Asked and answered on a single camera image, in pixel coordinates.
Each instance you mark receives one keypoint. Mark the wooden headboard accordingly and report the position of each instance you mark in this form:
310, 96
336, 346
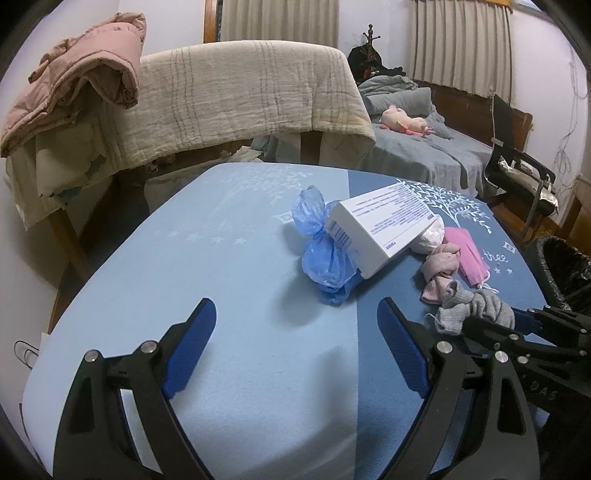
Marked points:
472, 114

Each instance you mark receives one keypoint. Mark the grey sock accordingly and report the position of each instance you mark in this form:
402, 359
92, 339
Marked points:
460, 304

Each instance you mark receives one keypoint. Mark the right beige curtain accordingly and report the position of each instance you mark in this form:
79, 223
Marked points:
465, 45

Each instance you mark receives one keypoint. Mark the pink face mask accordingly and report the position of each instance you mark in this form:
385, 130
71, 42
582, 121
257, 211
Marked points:
473, 268

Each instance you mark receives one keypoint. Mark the pink sock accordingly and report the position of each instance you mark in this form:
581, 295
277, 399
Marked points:
439, 270

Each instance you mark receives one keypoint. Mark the beige quilt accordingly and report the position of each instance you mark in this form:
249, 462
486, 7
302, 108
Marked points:
192, 98

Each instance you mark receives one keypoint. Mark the bed with grey sheet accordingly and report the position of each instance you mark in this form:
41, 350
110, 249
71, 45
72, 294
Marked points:
455, 164

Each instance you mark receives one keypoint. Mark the pink padded jacket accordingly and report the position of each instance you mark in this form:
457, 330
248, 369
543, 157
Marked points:
105, 59

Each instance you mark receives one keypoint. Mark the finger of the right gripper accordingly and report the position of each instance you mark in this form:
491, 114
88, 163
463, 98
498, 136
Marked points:
556, 320
530, 321

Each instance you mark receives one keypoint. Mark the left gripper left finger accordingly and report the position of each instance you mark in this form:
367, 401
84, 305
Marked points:
94, 440

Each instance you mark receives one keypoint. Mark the blue tree-print tablecloth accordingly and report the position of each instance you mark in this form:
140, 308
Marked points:
287, 387

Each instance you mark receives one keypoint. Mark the pink plush toy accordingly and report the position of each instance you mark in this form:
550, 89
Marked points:
398, 120

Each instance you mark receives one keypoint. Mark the beige curtain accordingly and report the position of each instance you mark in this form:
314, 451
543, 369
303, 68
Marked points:
465, 45
308, 21

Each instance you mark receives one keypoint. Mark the black bin with bag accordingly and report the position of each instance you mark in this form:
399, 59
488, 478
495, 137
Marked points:
562, 273

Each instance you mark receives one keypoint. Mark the white medicine box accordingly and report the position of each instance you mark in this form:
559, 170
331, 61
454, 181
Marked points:
375, 227

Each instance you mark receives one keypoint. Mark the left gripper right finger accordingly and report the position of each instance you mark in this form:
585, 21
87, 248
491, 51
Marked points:
498, 440

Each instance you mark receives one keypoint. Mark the silver seat cushion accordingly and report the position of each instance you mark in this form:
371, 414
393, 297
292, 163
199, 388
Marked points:
529, 180

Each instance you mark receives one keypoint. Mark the grey duvet pile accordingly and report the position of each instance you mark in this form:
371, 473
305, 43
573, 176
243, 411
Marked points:
382, 91

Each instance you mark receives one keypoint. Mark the left beige curtain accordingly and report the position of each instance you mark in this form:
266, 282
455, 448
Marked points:
308, 21

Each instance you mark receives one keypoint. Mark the black office chair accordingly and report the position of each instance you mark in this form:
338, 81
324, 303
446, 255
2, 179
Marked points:
504, 148

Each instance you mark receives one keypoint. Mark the blue plastic bag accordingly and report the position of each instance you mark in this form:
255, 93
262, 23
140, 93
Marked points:
324, 261

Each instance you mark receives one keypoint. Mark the coat rack with black coat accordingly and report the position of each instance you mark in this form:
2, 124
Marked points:
365, 61

